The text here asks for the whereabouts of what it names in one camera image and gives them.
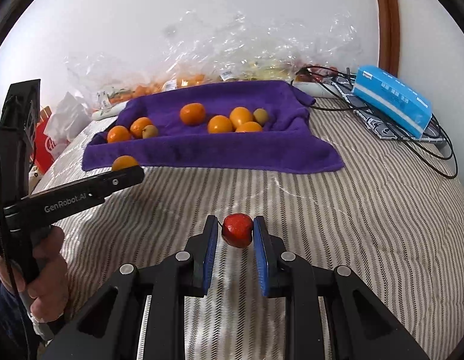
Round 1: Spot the purple towel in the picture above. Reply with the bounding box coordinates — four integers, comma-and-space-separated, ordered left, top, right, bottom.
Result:
82, 80, 344, 174

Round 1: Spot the red and white bag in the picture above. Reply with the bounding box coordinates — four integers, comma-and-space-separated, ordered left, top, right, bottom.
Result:
31, 106, 69, 175

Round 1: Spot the patterned grey pouch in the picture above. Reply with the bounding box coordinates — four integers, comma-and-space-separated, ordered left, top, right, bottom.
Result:
329, 78, 446, 144

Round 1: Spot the left hand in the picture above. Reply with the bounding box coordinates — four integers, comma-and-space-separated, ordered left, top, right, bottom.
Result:
0, 227, 69, 331

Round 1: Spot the white tube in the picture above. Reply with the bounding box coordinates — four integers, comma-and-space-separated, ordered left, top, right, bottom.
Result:
91, 101, 128, 121

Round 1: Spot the small orange kumquat on towel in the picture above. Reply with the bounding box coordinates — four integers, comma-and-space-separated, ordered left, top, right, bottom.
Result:
229, 106, 254, 130

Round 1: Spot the small orange fruit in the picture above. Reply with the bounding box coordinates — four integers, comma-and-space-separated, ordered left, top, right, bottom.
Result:
112, 155, 139, 172

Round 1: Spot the green-yellow lime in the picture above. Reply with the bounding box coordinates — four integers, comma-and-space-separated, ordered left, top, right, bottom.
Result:
142, 124, 159, 139

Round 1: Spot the small green fruit on towel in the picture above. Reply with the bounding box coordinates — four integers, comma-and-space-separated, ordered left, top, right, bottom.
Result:
253, 108, 269, 126

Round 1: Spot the brown wooden frame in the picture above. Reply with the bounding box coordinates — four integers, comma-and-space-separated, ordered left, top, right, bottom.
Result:
377, 0, 401, 77

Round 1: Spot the orange mandarin front on towel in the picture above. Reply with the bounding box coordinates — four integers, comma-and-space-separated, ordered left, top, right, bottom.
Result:
106, 125, 132, 144

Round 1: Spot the clear plastic bag of fruit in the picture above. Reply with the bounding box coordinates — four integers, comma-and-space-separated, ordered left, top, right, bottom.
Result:
64, 11, 362, 108

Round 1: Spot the black cable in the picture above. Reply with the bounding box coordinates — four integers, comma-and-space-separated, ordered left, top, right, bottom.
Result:
291, 65, 459, 180

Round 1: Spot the white crumpled plastic bag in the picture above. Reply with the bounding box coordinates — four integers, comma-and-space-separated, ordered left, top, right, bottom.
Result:
44, 93, 91, 143

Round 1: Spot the small red fruit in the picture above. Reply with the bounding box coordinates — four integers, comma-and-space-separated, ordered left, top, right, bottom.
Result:
221, 213, 254, 249

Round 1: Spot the yellow-orange mandarin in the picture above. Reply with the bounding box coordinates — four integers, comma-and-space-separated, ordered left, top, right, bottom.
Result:
235, 121, 263, 133

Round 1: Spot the large orange mandarin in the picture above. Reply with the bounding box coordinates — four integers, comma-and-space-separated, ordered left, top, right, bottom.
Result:
179, 102, 207, 126

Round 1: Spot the blue tissue pack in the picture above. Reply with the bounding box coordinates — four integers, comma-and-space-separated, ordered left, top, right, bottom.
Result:
352, 65, 433, 138

